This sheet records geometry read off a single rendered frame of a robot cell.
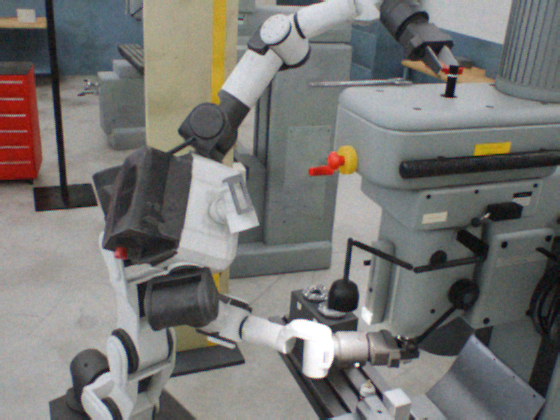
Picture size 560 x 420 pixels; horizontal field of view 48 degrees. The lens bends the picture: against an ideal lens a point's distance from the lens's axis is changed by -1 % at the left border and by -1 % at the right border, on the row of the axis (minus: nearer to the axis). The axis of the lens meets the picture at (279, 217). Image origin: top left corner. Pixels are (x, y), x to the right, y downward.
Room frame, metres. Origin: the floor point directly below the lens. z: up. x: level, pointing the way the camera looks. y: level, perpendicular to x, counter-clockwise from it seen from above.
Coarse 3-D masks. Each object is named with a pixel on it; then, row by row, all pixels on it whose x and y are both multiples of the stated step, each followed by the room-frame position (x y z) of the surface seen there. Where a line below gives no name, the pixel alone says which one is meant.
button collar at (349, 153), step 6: (342, 150) 1.25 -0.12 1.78; (348, 150) 1.23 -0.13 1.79; (354, 150) 1.24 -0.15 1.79; (348, 156) 1.22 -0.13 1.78; (354, 156) 1.22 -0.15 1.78; (348, 162) 1.22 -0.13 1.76; (354, 162) 1.22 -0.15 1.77; (342, 168) 1.24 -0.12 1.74; (348, 168) 1.22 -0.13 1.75; (354, 168) 1.22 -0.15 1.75
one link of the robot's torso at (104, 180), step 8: (112, 168) 1.63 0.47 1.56; (120, 168) 1.64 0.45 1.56; (96, 176) 1.62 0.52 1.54; (104, 176) 1.61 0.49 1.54; (112, 176) 1.61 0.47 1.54; (96, 184) 1.62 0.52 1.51; (104, 184) 1.61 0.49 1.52; (112, 184) 1.60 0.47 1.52; (104, 192) 1.57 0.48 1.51; (104, 200) 1.57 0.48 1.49; (104, 208) 1.57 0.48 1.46; (128, 264) 1.52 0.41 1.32
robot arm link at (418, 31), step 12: (408, 0) 1.45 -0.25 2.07; (396, 12) 1.43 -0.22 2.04; (408, 12) 1.42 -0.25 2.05; (420, 12) 1.43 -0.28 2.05; (396, 24) 1.42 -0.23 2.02; (408, 24) 1.42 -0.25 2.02; (420, 24) 1.41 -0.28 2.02; (432, 24) 1.44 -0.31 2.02; (396, 36) 1.43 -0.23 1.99; (408, 36) 1.39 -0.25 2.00; (420, 36) 1.36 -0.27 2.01; (432, 36) 1.38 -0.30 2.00; (444, 36) 1.40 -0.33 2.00; (408, 48) 1.36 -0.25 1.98; (420, 48) 1.36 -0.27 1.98; (432, 48) 1.39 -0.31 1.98
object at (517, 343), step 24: (552, 264) 1.43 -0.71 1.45; (552, 288) 1.41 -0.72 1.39; (480, 336) 1.59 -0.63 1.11; (504, 336) 1.52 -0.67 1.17; (528, 336) 1.44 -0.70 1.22; (504, 360) 1.50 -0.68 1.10; (528, 360) 1.42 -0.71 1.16; (552, 360) 1.35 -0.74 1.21; (528, 384) 1.40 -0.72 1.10; (552, 384) 1.34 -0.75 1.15; (552, 408) 1.33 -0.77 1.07
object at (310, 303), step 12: (312, 288) 1.77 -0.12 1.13; (324, 288) 1.77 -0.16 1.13; (300, 300) 1.71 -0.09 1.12; (312, 300) 1.70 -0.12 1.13; (324, 300) 1.71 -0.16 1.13; (300, 312) 1.70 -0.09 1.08; (312, 312) 1.65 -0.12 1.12; (324, 312) 1.63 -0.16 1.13; (336, 312) 1.64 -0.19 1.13; (348, 312) 1.66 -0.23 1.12; (324, 324) 1.59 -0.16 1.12; (336, 324) 1.59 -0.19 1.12; (348, 324) 1.62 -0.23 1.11; (300, 348) 1.69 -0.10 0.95
